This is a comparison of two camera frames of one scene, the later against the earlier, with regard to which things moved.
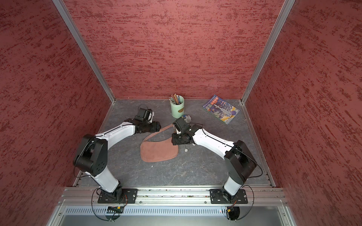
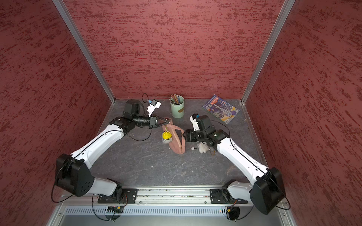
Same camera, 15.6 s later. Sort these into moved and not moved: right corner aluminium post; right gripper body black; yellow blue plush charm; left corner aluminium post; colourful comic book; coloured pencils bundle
Moved: yellow blue plush charm; right gripper body black
Not moved: right corner aluminium post; coloured pencils bundle; colourful comic book; left corner aluminium post
